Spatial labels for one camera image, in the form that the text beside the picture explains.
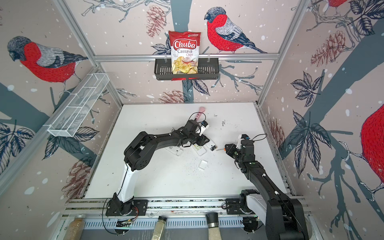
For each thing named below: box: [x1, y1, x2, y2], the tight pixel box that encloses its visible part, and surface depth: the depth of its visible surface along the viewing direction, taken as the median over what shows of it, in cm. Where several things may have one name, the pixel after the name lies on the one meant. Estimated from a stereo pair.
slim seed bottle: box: [151, 216, 168, 240], surface depth 67 cm
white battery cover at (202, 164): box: [198, 159, 208, 170], surface depth 90 cm
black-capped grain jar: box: [205, 212, 222, 240], surface depth 67 cm
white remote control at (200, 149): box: [192, 143, 207, 156], surface depth 96 cm
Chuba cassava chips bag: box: [168, 31, 202, 75], surface depth 86 cm
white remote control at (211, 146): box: [205, 140, 218, 153], surface depth 97 cm
